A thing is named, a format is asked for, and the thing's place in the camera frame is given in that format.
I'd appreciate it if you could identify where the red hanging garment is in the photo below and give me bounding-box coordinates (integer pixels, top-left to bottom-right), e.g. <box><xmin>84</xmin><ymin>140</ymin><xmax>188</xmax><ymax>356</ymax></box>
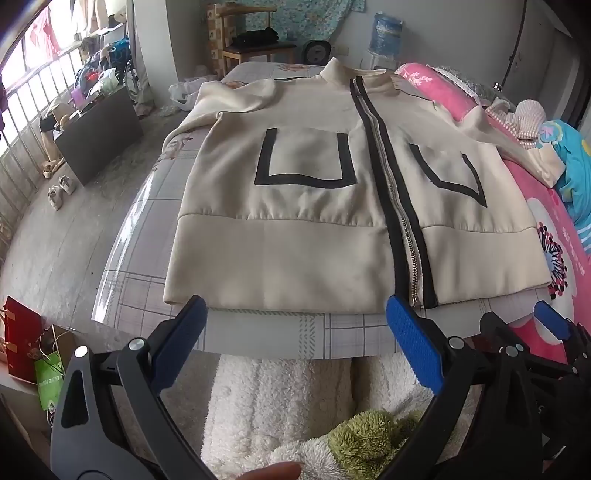
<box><xmin>28</xmin><ymin>9</ymin><xmax>63</xmax><ymax>56</ymax></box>

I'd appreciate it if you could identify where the teal floral hanging cloth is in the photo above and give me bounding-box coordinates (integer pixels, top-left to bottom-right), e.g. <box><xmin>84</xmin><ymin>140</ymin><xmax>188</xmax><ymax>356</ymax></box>
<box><xmin>231</xmin><ymin>0</ymin><xmax>365</xmax><ymax>42</ymax></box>

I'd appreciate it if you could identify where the white plastic bag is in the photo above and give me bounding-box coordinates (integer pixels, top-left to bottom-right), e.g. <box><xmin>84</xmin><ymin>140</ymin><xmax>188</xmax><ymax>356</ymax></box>
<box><xmin>168</xmin><ymin>76</ymin><xmax>220</xmax><ymax>112</ymax></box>

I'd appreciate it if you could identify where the beige hanging garment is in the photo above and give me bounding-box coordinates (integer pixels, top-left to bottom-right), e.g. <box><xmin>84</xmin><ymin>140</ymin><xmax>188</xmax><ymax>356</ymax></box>
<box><xmin>74</xmin><ymin>0</ymin><xmax>134</xmax><ymax>33</ymax></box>

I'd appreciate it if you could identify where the dark low cabinet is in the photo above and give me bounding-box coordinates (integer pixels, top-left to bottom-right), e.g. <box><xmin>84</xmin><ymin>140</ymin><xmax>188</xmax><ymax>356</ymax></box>
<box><xmin>53</xmin><ymin>85</ymin><xmax>144</xmax><ymax>185</ymax></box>

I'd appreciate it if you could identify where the green paper bag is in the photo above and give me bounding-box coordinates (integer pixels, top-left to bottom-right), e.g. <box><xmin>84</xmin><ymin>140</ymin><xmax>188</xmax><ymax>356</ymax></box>
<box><xmin>34</xmin><ymin>353</ymin><xmax>65</xmax><ymax>411</ymax></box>

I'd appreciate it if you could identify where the cream zip jacket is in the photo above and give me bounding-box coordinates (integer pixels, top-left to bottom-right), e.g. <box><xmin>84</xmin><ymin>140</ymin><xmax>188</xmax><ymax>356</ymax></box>
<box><xmin>163</xmin><ymin>58</ymin><xmax>566</xmax><ymax>310</ymax></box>

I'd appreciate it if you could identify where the patterned cardboard box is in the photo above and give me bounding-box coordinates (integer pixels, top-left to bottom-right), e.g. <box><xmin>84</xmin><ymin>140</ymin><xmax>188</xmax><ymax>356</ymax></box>
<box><xmin>207</xmin><ymin>4</ymin><xmax>225</xmax><ymax>75</ymax></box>

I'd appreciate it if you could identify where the lace-edged grey pillow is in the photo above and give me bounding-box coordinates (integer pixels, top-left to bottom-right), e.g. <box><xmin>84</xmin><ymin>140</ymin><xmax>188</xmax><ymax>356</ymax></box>
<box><xmin>431</xmin><ymin>65</ymin><xmax>497</xmax><ymax>100</ymax></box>

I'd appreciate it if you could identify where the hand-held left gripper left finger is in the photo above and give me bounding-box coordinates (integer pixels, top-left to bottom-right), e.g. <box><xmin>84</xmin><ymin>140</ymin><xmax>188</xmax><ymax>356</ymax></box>
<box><xmin>50</xmin><ymin>295</ymin><xmax>218</xmax><ymax>480</ymax></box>

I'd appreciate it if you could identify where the pink fleece blanket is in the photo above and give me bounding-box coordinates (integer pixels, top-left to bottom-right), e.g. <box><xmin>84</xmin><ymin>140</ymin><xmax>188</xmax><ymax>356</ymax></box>
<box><xmin>394</xmin><ymin>62</ymin><xmax>591</xmax><ymax>365</ymax></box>

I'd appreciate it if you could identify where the black wall cable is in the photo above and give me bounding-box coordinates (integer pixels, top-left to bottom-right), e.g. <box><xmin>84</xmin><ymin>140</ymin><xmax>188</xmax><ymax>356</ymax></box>
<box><xmin>501</xmin><ymin>0</ymin><xmax>528</xmax><ymax>88</ymax></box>

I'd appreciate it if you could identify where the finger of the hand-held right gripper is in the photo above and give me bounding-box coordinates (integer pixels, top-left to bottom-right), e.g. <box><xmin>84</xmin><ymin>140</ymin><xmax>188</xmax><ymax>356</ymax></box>
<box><xmin>533</xmin><ymin>300</ymin><xmax>580</xmax><ymax>354</ymax></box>
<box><xmin>480</xmin><ymin>311</ymin><xmax>527</xmax><ymax>350</ymax></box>

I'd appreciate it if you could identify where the round black fan heater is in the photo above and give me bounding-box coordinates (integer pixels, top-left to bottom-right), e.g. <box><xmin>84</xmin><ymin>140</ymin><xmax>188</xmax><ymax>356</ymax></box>
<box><xmin>304</xmin><ymin>39</ymin><xmax>332</xmax><ymax>65</ymax></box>

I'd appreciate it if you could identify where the wheelchair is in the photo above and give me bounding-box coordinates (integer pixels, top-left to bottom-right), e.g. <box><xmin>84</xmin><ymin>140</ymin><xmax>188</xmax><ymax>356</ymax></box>
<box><xmin>104</xmin><ymin>39</ymin><xmax>141</xmax><ymax>100</ymax></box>

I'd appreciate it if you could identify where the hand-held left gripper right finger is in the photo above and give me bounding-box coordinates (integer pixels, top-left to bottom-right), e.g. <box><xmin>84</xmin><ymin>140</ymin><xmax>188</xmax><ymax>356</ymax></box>
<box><xmin>379</xmin><ymin>295</ymin><xmax>555</xmax><ymax>480</ymax></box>

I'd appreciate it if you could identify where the bed with plaid sheet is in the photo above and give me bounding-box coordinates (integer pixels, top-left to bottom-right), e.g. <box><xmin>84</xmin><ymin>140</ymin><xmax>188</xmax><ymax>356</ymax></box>
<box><xmin>92</xmin><ymin>62</ymin><xmax>546</xmax><ymax>358</ymax></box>

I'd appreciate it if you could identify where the white water dispenser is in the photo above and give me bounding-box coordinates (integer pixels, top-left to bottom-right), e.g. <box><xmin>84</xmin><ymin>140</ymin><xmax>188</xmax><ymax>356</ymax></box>
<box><xmin>360</xmin><ymin>51</ymin><xmax>398</xmax><ymax>71</ymax></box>

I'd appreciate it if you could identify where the black bag on chair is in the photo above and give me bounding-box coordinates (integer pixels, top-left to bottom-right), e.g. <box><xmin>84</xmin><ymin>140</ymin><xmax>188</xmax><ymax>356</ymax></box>
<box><xmin>231</xmin><ymin>28</ymin><xmax>280</xmax><ymax>47</ymax></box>

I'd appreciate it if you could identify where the wooden chair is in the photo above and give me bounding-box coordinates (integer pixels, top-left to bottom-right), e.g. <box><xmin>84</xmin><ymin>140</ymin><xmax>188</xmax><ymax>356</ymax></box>
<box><xmin>217</xmin><ymin>7</ymin><xmax>296</xmax><ymax>77</ymax></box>

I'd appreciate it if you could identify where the person's left hand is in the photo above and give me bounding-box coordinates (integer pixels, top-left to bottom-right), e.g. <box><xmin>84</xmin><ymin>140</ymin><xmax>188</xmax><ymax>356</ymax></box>
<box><xmin>231</xmin><ymin>462</ymin><xmax>303</xmax><ymax>480</ymax></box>

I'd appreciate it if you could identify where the blue water jug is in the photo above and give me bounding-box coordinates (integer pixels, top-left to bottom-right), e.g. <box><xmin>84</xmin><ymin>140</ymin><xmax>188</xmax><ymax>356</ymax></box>
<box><xmin>369</xmin><ymin>13</ymin><xmax>403</xmax><ymax>58</ymax></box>

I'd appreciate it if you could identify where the red gift bag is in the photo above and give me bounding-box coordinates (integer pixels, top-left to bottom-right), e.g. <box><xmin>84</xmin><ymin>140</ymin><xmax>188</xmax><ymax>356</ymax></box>
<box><xmin>0</xmin><ymin>296</ymin><xmax>43</xmax><ymax>384</ymax></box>

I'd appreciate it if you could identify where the pink checkered cloth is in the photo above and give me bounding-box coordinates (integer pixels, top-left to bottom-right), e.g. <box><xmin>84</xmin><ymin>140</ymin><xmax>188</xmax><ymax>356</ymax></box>
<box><xmin>485</xmin><ymin>99</ymin><xmax>548</xmax><ymax>148</ymax></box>

